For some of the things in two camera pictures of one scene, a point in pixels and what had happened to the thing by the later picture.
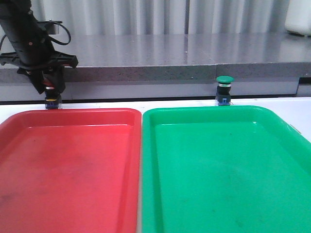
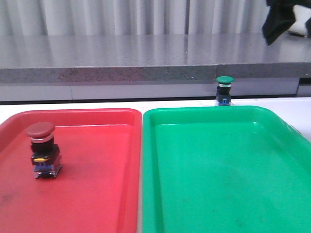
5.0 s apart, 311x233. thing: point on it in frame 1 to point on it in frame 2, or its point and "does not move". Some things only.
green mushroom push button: [224, 86] does not move
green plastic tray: [224, 169] does not move
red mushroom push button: [53, 98] to [45, 156]
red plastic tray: [70, 171] does not move
